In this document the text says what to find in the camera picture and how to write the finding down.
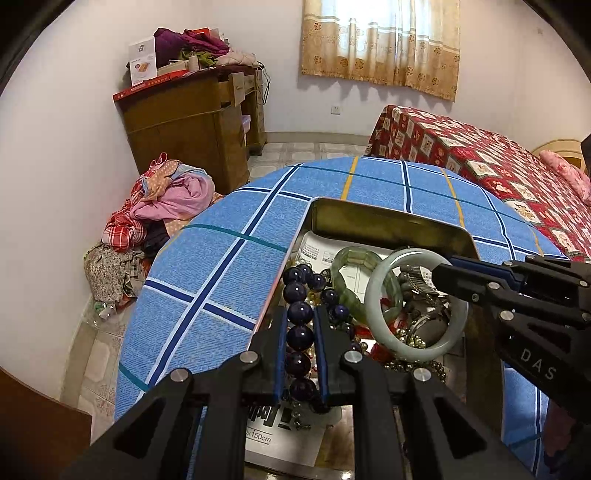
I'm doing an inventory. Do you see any brown wooden furniture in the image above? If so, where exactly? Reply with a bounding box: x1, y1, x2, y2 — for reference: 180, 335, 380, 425
0, 367, 94, 480

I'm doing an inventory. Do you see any dark purple bead bracelet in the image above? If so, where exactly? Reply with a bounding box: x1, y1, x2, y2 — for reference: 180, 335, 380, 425
281, 264, 366, 414

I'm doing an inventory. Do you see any person's right forearm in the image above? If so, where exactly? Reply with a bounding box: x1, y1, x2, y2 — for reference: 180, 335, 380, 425
542, 401, 591, 477

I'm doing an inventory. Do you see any pale jade bangle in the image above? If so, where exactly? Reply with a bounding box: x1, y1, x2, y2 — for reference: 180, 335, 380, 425
364, 248, 470, 362

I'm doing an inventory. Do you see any beige patterned curtain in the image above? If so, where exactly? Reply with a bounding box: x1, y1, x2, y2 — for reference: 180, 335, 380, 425
300, 0, 461, 102

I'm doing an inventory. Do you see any green jade segment bracelet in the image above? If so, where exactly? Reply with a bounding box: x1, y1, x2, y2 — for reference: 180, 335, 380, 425
330, 246, 403, 326

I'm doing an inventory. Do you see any white cardboard box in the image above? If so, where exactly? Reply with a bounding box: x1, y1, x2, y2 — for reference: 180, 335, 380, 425
127, 39, 160, 87

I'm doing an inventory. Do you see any pile of clothes on desk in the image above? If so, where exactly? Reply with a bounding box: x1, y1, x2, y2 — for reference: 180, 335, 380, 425
154, 28, 259, 71

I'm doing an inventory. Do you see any pile of clothes on floor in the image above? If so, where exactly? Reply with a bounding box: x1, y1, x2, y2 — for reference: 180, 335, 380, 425
83, 152, 225, 306

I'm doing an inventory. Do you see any cream wooden headboard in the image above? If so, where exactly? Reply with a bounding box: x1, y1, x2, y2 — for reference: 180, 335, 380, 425
531, 138, 586, 172

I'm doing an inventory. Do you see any bed with red patterned quilt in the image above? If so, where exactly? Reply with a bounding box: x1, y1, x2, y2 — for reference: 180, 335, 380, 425
365, 105, 591, 265

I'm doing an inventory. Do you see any gold bead chain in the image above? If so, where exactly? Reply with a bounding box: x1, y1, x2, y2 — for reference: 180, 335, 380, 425
382, 330, 445, 374

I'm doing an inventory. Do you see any pink pillow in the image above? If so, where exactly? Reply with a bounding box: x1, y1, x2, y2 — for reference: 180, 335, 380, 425
539, 150, 591, 206

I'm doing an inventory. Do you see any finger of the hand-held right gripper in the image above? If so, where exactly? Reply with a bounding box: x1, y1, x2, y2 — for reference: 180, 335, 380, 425
431, 261, 591, 417
449, 254, 591, 315

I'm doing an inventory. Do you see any silver wristwatch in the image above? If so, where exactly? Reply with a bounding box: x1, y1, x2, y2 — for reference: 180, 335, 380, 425
405, 264, 457, 343

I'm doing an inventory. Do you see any blue checked towel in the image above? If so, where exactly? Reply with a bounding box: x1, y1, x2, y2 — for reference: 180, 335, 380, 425
113, 157, 568, 462

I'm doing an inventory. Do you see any pink metal tin box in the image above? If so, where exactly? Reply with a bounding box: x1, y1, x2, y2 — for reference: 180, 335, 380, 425
244, 197, 505, 480

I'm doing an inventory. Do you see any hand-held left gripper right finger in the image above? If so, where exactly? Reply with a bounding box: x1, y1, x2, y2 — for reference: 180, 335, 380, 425
315, 305, 539, 480

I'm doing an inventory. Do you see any flat red box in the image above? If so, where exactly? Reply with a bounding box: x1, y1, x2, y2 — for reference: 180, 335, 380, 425
113, 68, 219, 103

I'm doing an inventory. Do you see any brown wooden desk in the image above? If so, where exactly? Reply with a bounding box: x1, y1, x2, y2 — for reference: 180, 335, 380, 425
113, 65, 269, 195

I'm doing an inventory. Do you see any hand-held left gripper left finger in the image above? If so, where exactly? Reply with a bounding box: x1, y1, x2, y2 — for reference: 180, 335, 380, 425
60, 306, 290, 480

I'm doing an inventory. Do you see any printed paper leaflet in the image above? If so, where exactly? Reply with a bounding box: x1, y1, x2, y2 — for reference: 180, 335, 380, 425
245, 230, 393, 468

